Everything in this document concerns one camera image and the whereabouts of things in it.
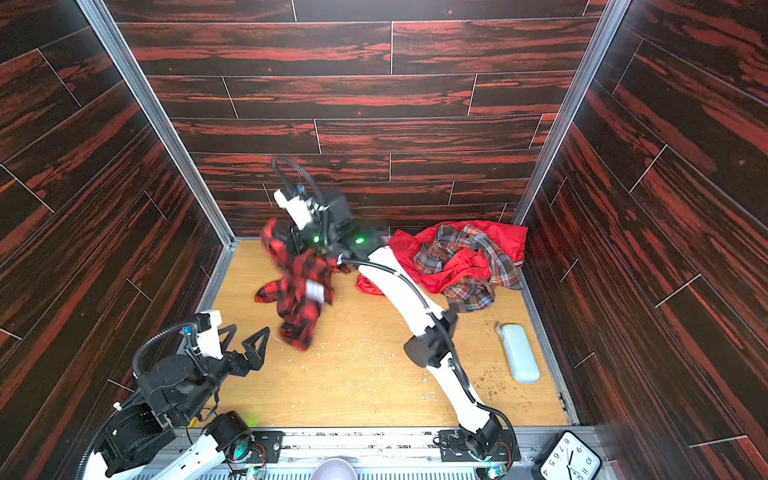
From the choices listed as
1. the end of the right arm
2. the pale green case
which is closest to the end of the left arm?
the end of the right arm

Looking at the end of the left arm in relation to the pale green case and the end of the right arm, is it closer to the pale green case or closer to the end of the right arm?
the end of the right arm

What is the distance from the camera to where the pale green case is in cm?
84
